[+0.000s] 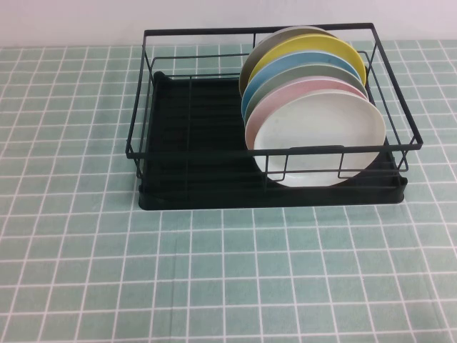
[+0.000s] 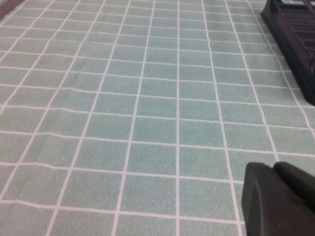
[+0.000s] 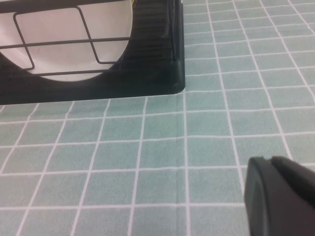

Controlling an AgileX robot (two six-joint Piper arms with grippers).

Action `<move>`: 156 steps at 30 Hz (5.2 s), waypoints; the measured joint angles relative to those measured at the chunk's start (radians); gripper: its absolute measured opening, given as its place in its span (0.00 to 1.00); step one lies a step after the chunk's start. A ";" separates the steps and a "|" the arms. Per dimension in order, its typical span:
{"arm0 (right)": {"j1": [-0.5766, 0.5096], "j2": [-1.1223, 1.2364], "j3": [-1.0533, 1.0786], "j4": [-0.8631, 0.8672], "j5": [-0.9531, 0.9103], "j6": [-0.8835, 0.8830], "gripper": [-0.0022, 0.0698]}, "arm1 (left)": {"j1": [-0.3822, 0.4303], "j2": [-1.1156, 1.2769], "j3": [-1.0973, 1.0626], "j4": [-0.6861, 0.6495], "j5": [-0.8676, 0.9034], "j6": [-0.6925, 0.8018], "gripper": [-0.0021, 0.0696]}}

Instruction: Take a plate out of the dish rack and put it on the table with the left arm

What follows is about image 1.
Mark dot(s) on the white round plate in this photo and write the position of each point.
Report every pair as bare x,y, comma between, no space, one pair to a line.
321,128

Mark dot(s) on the pink round plate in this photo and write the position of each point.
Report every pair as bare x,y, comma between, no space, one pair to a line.
271,103

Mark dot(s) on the blue round plate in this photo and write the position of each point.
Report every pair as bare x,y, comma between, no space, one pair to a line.
285,66

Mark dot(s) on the taupe round plate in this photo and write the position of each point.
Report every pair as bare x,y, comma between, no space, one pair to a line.
264,46

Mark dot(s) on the grey-green round plate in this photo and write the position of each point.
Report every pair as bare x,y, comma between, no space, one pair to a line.
314,70

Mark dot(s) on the yellow round plate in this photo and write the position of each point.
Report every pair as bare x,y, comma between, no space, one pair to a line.
314,46

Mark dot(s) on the green checked tablecloth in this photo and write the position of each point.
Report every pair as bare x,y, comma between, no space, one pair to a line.
107,268

